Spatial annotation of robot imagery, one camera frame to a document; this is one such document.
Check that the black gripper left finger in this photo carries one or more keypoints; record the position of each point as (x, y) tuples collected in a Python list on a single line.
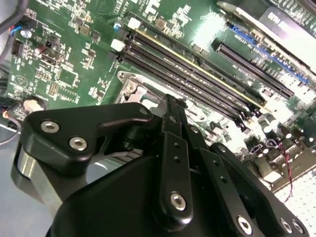
[(74, 123)]

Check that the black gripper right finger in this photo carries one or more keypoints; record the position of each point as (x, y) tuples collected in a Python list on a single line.
[(222, 172)]

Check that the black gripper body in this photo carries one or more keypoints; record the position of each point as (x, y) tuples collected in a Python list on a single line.
[(111, 205)]

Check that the metal socket cover frame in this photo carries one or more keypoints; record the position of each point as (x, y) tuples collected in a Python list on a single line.
[(140, 92)]

